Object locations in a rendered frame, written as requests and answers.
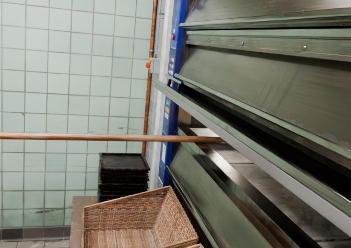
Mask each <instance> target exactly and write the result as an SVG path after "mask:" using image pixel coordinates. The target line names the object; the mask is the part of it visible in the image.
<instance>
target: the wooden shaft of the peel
mask: <svg viewBox="0 0 351 248"><path fill-rule="evenodd" d="M0 139H20V140H87V141H155V142H190V143H227V142H226V141H224V140H223V139H222V138H220V137H219V136H169V135H118V134H66V133H14V132H0Z"/></svg>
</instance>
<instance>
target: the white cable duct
mask: <svg viewBox="0 0 351 248"><path fill-rule="evenodd" d="M169 5H170V0H166V5H165V17H164V24H163V36H162V48H161V61H160V73H159V80H161V81H162V82H163V70H164V64H165V52H166V40H167V29H168V17H169ZM161 94H162V92H160V91H159V90H158V97H157V109H156V121H155V133H154V135H158V130H159V118H160V106H161ZM156 153H157V142H155V141H154V145H153V157H152V164H151V176H150V188H149V190H153V188H154V177H155V165H156Z"/></svg>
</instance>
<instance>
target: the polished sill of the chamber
mask: <svg viewBox="0 0 351 248"><path fill-rule="evenodd" d="M177 133H178V134H179V136H197V135H196V134H195V133H194V132H193V131H192V130H191V129H190V128H189V127H187V126H178V127H177ZM186 143H187V144H188V145H189V146H190V147H191V148H192V149H193V150H194V152H195V153H196V154H197V155H198V156H199V157H200V158H201V159H202V160H203V161H204V162H205V163H206V164H207V165H208V166H209V168H210V169H211V170H212V171H213V172H214V173H215V174H216V175H217V176H218V177H219V178H220V179H221V180H222V181H223V183H224V184H225V185H226V186H227V187H228V188H229V189H230V190H231V191H232V192H233V193H234V194H235V195H236V196H237V197H238V199H239V200H240V201H241V202H242V203H243V204H244V205H245V206H246V208H247V209H248V210H249V211H250V212H251V213H253V215H254V216H255V217H256V218H257V219H258V220H259V221H260V223H261V224H262V225H263V226H264V227H265V228H266V229H267V230H268V231H269V232H270V233H271V234H272V235H273V236H274V237H275V239H276V240H277V241H278V242H279V243H280V244H281V245H282V246H283V247H284V248H322V247H321V246H319V245H318V244H317V243H316V242H315V241H314V240H313V239H312V238H311V237H309V236H308V235H307V234H306V233H305V232H304V231H303V230H302V229H301V228H300V227H298V226H297V225H296V224H295V223H294V222H293V221H292V220H291V219H290V218H288V217H287V216H286V215H285V214H284V213H283V212H282V211H281V210H280V209H279V208H277V207H276V206H275V205H274V204H273V203H272V202H271V201H270V200H269V199H267V198H266V197H265V196H264V195H263V194H262V193H261V192H260V191H259V190H257V189H256V188H255V187H254V186H253V185H252V184H251V183H250V182H249V181H248V180H246V179H245V178H244V177H243V176H242V175H241V174H240V173H239V172H238V171H237V170H235V169H234V168H233V167H232V166H231V165H230V164H229V163H228V162H227V161H225V160H224V159H223V158H222V157H221V156H220V155H219V154H218V153H217V152H216V151H214V150H213V149H212V148H211V147H210V146H209V145H208V144H207V143H190V142H186Z"/></svg>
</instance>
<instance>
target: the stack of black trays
mask: <svg viewBox="0 0 351 248"><path fill-rule="evenodd" d="M148 171H150V167H149V165H148V163H147V161H146V159H145V156H144V154H143V153H112V152H100V153H99V166H98V191H97V203H100V202H104V201H105V202H106V201H109V200H113V199H117V198H120V197H125V196H130V195H134V194H138V193H140V192H141V193H142V192H145V191H148V190H147V188H149V187H148V183H147V182H148V181H150V180H149V178H148V177H149V176H148V173H149V172H148Z"/></svg>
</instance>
